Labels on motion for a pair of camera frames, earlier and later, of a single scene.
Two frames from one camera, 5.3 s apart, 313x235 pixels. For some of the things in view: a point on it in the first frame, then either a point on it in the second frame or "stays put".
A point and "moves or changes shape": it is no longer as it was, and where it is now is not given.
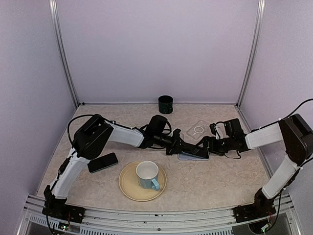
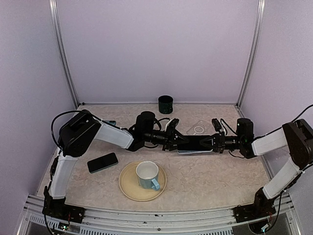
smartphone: [183, 155] moves or changes shape
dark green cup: [165, 104] stays put
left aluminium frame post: [58, 26] stays put
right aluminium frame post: [256, 39] stays put
